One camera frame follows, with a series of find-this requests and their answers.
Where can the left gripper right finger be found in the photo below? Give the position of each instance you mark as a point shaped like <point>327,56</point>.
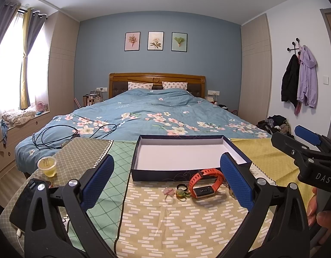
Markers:
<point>288,234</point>

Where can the blue floral duvet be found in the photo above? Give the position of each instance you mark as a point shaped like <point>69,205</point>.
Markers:
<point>171,112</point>

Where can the black wall coat hook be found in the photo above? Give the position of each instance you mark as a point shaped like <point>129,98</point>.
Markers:
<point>296,47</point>

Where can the yellow jelly cup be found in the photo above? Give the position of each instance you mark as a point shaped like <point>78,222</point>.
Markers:
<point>48,166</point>

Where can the orange smartwatch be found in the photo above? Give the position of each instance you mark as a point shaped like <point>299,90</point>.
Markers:
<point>205,183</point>

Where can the left floral pillow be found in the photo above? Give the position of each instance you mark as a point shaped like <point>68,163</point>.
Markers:
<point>135,85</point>

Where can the black jacket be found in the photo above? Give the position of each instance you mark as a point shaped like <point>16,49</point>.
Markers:
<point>290,81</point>

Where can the pink flower charm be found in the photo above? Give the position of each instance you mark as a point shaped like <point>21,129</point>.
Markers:
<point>168,194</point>

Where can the olive dash patterned cloth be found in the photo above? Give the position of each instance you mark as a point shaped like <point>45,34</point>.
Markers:
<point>158,225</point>

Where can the wooden headboard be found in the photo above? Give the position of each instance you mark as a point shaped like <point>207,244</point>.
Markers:
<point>118,82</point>

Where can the green grid cloth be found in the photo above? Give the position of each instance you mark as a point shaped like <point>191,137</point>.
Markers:
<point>107,212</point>

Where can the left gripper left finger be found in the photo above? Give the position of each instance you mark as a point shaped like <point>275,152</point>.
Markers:
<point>45,234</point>

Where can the white flower picture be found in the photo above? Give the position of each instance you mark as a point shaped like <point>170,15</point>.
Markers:
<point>155,40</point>

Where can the person's right hand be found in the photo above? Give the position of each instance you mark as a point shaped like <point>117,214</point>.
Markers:
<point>323,218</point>

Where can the pink flower picture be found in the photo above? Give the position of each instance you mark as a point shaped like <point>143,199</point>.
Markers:
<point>132,41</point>

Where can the white light switch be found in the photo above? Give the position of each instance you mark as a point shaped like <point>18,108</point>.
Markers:
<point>325,80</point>

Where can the lilac jacket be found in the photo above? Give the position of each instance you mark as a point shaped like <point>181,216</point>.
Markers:
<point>307,92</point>

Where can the floral pillow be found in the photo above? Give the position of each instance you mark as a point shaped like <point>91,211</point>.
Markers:
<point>135,85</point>
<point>174,85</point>

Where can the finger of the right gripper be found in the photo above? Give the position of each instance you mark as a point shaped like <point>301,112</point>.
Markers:
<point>317,140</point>
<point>291,145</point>

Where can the grey yellow curtain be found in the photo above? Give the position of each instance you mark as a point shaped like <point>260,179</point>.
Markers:
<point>33,21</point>

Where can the right floral pillow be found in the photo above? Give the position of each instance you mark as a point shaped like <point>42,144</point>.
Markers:
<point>174,85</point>

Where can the yellow cloth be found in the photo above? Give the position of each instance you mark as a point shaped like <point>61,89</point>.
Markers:
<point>276,165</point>

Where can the pile of dark clothes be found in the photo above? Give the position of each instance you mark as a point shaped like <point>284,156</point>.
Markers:
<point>275,123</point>

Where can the navy shallow box tray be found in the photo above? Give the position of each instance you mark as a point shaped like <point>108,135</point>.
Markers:
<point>160,158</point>

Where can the green yellow bead pendant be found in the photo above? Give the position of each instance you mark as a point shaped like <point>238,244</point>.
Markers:
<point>182,195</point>

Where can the beige patterned cloth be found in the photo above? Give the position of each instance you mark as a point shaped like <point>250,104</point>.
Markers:
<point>72,162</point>

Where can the green leaf picture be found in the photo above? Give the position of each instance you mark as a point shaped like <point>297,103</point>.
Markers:
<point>179,42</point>

